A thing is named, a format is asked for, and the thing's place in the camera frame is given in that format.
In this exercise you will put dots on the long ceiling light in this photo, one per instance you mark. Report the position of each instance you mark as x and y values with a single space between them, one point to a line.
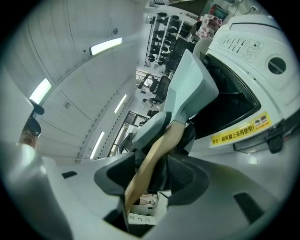
40 91
97 144
120 103
105 46

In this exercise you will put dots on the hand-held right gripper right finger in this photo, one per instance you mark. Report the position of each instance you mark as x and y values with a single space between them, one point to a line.
211 206

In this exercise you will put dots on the person's face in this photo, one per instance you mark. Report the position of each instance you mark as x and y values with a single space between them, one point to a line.
28 139

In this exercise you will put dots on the patterned pink white cloth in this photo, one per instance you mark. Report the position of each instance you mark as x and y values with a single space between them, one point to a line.
209 26

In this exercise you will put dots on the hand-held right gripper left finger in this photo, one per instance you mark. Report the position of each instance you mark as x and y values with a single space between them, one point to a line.
77 187

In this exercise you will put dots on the red and teal bag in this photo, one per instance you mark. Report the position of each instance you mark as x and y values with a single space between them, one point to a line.
218 10

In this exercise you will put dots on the white shelf rack black items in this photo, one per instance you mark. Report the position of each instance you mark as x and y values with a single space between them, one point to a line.
164 39

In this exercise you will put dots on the black office chair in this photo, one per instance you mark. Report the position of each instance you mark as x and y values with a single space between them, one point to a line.
162 89

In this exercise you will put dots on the white portable stove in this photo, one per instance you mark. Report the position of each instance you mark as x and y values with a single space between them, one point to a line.
264 93

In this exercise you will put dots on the round ceiling smoke detector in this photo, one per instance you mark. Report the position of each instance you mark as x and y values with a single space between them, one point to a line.
115 30

